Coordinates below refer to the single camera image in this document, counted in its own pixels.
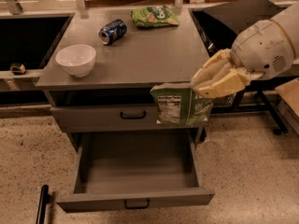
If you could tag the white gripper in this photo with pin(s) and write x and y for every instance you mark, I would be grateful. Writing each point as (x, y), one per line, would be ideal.
(263, 48)

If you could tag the green jalapeno chip bag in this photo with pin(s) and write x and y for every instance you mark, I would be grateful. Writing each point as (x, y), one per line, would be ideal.
(178, 105)

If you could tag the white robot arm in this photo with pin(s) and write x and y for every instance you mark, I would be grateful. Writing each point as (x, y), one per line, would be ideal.
(290, 13)

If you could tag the green chip bag at back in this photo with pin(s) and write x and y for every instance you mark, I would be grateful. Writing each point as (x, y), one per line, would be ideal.
(149, 17)

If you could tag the grey drawer cabinet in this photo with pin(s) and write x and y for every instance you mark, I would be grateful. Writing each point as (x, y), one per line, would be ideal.
(126, 70)

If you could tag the closed grey upper drawer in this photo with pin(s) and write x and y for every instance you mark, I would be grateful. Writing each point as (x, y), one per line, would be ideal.
(112, 118)

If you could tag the open grey middle drawer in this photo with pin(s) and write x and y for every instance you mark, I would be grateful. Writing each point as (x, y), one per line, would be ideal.
(136, 170)

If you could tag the cardboard box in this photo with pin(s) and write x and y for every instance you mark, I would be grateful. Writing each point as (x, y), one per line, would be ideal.
(289, 104)

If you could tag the blue soda can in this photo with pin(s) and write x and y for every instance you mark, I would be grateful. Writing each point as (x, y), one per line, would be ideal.
(112, 31)

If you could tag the white bowl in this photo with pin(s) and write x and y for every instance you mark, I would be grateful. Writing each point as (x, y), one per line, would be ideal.
(77, 60)

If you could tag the black bar on floor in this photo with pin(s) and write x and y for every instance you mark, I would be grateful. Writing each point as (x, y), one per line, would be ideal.
(43, 201)

